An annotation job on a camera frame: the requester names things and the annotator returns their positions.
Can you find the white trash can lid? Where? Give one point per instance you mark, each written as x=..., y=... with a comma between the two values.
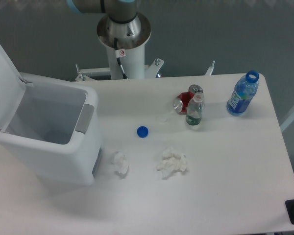
x=2, y=80

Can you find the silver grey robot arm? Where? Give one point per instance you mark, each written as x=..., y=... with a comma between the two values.
x=119, y=11

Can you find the blue bottle cap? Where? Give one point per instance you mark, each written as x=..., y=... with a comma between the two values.
x=142, y=131

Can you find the clear white bottle cap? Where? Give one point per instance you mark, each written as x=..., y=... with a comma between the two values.
x=161, y=118

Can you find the crushed red soda can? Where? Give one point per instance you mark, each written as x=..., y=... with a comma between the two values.
x=180, y=102

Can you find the white plastic trash can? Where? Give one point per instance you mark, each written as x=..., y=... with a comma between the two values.
x=52, y=127

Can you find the small clear green-label bottle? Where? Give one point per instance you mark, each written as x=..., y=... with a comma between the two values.
x=195, y=110

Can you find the large crumpled white tissue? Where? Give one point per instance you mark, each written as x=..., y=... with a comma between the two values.
x=172, y=161

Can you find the small crumpled white tissue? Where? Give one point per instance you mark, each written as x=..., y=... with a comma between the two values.
x=120, y=163

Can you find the large blue drink bottle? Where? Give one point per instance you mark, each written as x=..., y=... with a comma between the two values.
x=243, y=93

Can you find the white metal base frame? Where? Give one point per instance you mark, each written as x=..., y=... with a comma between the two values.
x=151, y=71

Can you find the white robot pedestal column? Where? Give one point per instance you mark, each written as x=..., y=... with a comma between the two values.
x=125, y=46

